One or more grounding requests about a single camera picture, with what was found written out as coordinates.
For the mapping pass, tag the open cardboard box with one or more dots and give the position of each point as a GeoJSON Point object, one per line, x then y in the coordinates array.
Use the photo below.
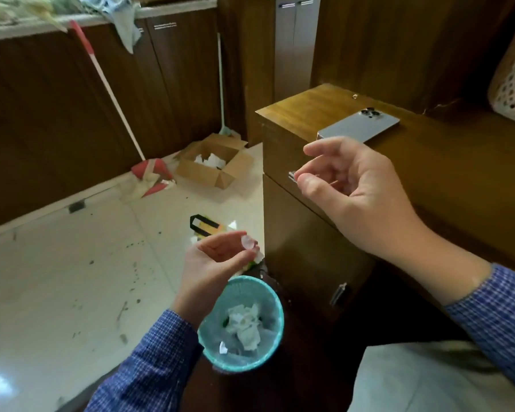
{"type": "Point", "coordinates": [223, 165]}

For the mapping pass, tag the person's right thumb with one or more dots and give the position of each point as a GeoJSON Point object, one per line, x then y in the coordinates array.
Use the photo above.
{"type": "Point", "coordinates": [319, 193]}

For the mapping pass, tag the person's right hand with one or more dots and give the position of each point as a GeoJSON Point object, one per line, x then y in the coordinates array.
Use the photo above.
{"type": "Point", "coordinates": [369, 197]}

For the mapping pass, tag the yellow and black bag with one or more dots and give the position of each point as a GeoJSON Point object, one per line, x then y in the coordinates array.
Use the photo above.
{"type": "Point", "coordinates": [206, 226]}

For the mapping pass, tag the light blue cloth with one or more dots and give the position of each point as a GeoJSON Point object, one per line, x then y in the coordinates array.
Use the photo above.
{"type": "Point", "coordinates": [120, 17]}

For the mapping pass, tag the beige woven basket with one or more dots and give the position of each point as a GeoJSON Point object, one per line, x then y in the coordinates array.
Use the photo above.
{"type": "Point", "coordinates": [513, 81]}

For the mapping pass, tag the person's left hand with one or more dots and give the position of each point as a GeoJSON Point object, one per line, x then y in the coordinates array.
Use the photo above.
{"type": "Point", "coordinates": [201, 274]}

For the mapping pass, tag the person's right forearm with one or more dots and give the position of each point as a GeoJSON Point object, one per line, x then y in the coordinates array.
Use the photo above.
{"type": "Point", "coordinates": [472, 296]}

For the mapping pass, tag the person's left forearm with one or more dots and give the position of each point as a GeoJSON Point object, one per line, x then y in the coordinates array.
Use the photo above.
{"type": "Point", "coordinates": [154, 364]}

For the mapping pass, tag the red and white mop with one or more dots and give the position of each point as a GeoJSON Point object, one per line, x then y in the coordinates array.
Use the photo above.
{"type": "Point", "coordinates": [111, 98]}

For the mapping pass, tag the pale clutter on countertop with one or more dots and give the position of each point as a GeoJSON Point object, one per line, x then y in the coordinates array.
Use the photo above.
{"type": "Point", "coordinates": [21, 8]}

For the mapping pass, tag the teal mesh waste basket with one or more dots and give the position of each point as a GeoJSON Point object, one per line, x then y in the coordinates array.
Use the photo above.
{"type": "Point", "coordinates": [268, 308]}

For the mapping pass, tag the silver smartphone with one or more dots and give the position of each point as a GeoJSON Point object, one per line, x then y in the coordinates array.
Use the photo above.
{"type": "Point", "coordinates": [358, 126]}

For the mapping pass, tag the dark brown kitchen cabinet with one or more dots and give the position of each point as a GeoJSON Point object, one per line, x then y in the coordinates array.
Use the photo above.
{"type": "Point", "coordinates": [47, 124]}

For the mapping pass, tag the person's left thumb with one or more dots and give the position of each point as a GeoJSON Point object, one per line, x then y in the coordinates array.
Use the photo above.
{"type": "Point", "coordinates": [223, 240]}

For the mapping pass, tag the small metal piece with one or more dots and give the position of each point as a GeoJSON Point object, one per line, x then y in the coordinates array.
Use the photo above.
{"type": "Point", "coordinates": [292, 176]}

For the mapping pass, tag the clear plastic piece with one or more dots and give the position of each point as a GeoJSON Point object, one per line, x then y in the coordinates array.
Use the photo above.
{"type": "Point", "coordinates": [249, 243]}

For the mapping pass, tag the crumpled white tissue paper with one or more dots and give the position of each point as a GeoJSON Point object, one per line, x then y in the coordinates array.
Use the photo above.
{"type": "Point", "coordinates": [245, 326]}

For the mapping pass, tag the silver cabinet door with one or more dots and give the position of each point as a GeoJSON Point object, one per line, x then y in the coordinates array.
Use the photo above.
{"type": "Point", "coordinates": [294, 47]}

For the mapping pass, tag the brown wooden bedside cabinet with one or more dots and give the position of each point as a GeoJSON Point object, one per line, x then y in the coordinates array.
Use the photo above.
{"type": "Point", "coordinates": [446, 180]}

